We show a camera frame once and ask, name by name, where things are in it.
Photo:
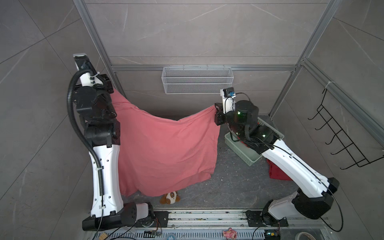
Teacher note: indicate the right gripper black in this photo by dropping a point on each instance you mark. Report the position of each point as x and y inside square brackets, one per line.
[219, 120]

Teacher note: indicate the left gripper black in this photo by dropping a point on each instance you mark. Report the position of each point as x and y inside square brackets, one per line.
[106, 89]

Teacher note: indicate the pink t shirt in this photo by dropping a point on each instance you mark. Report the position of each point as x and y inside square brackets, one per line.
[158, 156]

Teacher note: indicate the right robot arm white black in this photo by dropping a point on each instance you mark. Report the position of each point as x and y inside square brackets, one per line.
[315, 195]

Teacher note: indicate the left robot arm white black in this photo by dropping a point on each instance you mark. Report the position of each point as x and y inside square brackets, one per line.
[94, 120]

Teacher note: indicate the light green plastic basket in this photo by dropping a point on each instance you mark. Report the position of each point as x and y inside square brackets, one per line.
[248, 155]

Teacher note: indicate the dark red folded t shirt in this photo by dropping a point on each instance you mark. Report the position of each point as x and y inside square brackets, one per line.
[276, 173]

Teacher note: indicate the brown white plush toy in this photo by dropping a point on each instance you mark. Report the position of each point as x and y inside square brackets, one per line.
[170, 198]

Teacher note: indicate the pink plush toy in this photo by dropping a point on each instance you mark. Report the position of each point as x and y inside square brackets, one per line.
[230, 234]

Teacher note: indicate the small wooden block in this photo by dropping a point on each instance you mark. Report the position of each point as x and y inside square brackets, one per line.
[103, 236]

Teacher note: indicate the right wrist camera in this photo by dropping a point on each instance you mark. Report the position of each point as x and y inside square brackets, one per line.
[228, 97]

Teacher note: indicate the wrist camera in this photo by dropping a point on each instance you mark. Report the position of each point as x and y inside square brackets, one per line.
[83, 63]
[228, 97]

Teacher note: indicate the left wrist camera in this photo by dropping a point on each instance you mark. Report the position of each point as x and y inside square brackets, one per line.
[83, 63]

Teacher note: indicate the white wire mesh shelf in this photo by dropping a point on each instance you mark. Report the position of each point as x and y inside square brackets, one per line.
[196, 80]

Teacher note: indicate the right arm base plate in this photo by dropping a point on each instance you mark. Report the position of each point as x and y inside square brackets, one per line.
[259, 219]

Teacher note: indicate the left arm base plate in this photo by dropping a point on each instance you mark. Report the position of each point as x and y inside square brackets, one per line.
[157, 219]

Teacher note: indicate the black wire hook rack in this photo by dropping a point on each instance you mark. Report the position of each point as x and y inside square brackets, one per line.
[348, 145]

